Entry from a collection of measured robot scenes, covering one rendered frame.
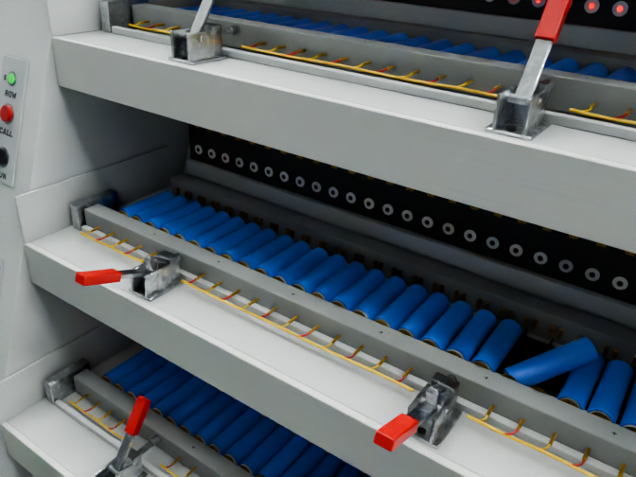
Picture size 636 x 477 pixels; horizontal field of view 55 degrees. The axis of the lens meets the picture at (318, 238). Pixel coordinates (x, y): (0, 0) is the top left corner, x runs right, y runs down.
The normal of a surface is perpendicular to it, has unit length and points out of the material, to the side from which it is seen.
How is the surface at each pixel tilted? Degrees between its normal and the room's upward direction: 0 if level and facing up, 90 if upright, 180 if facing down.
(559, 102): 109
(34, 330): 90
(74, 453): 19
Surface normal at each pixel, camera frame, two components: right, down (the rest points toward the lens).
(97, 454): 0.04, -0.88
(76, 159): 0.82, 0.30
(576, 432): -0.58, 0.36
